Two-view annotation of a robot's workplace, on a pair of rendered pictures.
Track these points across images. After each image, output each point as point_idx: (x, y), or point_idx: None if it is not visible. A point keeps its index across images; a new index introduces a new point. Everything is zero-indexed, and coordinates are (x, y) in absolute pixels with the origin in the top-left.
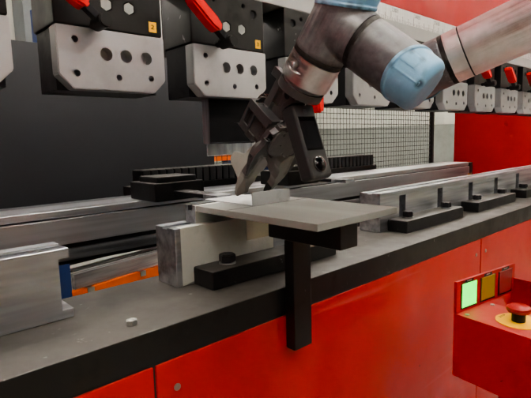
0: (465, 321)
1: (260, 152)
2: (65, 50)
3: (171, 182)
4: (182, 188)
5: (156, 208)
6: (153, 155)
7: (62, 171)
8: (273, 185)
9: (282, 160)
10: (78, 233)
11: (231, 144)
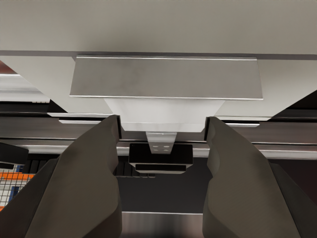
0: None
1: None
2: None
3: (171, 164)
4: (159, 156)
5: (176, 139)
6: (125, 187)
7: (198, 180)
8: (113, 122)
9: (105, 222)
10: (252, 128)
11: (163, 237)
